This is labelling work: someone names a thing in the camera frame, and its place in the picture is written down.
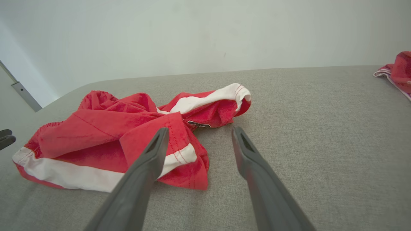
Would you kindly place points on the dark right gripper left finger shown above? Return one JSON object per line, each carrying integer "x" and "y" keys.
{"x": 135, "y": 192}

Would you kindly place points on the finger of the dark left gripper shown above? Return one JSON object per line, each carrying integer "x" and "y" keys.
{"x": 7, "y": 142}
{"x": 4, "y": 133}

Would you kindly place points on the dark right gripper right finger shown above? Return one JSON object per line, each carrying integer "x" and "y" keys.
{"x": 266, "y": 192}

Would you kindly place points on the red shorts with white stripe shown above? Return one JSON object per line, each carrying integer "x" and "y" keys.
{"x": 96, "y": 134}

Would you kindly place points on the red basketball jersey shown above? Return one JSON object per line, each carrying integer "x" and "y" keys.
{"x": 401, "y": 70}

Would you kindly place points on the grey metal bar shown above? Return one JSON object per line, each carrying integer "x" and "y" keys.
{"x": 24, "y": 93}

